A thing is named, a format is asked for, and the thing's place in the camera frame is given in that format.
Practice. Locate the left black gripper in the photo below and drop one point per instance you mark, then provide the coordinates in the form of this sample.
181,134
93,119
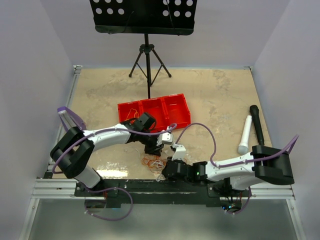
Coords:
154,149

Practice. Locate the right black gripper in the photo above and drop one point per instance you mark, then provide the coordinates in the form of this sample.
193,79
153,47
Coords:
169,159

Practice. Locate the red three-compartment bin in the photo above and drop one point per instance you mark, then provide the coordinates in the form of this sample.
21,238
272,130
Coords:
167,110

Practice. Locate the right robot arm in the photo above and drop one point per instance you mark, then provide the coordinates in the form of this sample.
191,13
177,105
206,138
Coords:
262,164

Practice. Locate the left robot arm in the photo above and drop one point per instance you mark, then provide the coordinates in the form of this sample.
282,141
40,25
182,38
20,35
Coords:
72,153

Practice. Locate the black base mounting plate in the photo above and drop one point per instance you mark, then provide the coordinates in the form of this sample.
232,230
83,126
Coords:
115,192

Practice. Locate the white microphone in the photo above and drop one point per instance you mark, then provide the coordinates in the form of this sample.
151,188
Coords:
243,146

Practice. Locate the purple metronome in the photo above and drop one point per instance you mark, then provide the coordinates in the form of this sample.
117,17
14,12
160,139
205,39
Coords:
70,119

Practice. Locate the black microphone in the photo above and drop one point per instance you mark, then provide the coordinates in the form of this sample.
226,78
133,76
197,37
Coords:
254,111

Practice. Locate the black music stand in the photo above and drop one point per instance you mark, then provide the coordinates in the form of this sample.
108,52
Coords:
146,17

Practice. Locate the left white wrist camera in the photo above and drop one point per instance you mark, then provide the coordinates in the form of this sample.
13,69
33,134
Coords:
165,138

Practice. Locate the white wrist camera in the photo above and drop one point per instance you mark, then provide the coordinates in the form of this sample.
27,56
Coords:
165,138
179,151

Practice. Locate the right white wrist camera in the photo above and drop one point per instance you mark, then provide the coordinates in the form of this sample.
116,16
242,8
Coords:
179,151

